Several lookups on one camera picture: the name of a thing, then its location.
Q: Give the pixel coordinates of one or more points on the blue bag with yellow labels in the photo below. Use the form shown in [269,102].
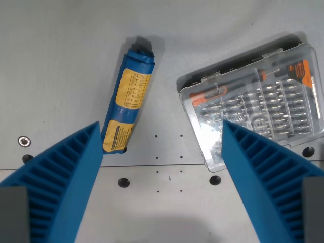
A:
[129,101]

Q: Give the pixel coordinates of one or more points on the clear plastic screwdriver bit case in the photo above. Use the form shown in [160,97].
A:
[253,103]

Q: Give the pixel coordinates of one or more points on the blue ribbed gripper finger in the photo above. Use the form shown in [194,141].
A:
[68,182]
[265,182]

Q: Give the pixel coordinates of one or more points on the silver table screw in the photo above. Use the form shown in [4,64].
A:
[24,141]

